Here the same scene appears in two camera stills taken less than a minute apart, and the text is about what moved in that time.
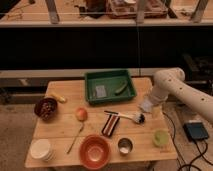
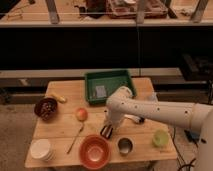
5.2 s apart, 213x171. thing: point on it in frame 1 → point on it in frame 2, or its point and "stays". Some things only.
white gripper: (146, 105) → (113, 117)
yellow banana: (59, 97) stays
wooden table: (71, 131) stays
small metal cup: (125, 146) stays
